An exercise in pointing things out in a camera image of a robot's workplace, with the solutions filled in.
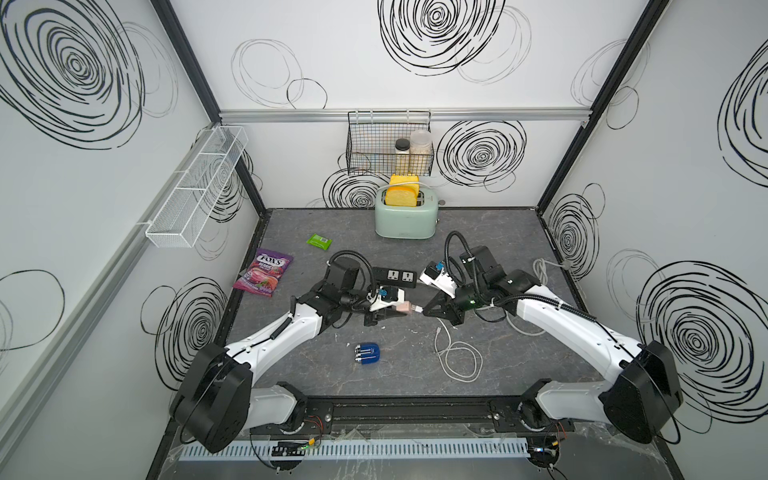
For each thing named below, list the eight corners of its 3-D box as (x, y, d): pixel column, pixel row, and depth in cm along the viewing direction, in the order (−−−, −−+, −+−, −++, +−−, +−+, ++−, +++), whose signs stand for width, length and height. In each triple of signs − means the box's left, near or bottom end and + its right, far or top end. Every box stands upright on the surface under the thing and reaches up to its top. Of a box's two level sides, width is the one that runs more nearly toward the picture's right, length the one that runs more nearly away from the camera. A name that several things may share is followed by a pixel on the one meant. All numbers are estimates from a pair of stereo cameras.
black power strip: (370, 283, 101) (370, 278, 99) (373, 271, 104) (372, 266, 102) (415, 288, 100) (416, 283, 97) (416, 275, 103) (417, 270, 101)
